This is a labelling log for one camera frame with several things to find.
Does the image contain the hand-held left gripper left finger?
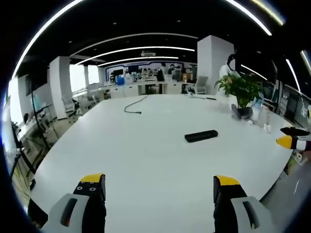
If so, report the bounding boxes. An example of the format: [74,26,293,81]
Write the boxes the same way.
[40,173,107,233]

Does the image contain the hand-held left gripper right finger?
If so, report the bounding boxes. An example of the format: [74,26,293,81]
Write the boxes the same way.
[213,175,275,233]

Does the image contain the black remote control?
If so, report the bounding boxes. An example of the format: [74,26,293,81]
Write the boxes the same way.
[184,130,219,143]

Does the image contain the small clear bottle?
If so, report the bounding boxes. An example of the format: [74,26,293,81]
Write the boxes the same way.
[264,112,272,133]

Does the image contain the white bottle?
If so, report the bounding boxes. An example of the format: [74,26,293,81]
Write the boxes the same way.
[251,106,261,122]

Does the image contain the green potted plant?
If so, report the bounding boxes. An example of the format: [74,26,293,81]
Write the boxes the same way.
[214,73,264,120]

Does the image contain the black tripod stand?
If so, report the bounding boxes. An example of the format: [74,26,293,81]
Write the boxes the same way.
[28,80,60,149]

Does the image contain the white office chair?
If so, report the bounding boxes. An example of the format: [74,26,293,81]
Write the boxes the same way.
[195,75,209,95]
[62,95,81,123]

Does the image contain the white square pillar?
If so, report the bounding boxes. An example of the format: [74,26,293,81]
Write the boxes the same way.
[196,35,235,96]
[48,56,73,120]

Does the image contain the white office desk row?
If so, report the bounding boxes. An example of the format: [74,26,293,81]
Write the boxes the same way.
[72,81,195,102]

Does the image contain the black cable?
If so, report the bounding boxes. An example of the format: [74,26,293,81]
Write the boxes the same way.
[124,95,149,115]

